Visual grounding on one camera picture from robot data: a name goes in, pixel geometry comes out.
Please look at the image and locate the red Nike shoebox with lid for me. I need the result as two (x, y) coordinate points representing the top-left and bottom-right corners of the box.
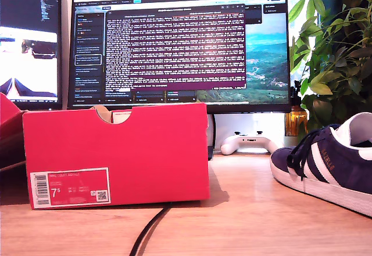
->
(0, 92), (210, 210)

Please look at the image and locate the blue suede Adidas shoe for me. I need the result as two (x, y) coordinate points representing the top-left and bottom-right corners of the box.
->
(269, 111), (372, 218)

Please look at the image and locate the grey monitor stand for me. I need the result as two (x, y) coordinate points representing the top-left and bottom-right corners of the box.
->
(207, 113), (216, 161)

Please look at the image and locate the white game controller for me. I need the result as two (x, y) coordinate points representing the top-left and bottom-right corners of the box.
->
(220, 131), (281, 156)

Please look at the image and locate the large black computer monitor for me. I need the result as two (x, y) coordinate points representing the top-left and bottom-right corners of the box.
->
(67, 0), (292, 114)

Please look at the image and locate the small white pot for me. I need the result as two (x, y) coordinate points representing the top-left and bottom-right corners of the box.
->
(284, 135), (301, 149)

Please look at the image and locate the amber pump bottle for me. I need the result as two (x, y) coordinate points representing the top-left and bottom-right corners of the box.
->
(285, 80), (308, 137)

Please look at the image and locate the green leafy houseplant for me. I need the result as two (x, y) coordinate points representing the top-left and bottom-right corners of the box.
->
(287, 0), (372, 140)

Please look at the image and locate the black monitor with code window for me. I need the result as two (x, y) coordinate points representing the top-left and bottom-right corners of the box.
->
(0, 0), (63, 110)

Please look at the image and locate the black cable on table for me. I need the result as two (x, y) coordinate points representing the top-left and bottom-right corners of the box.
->
(129, 205), (173, 256)

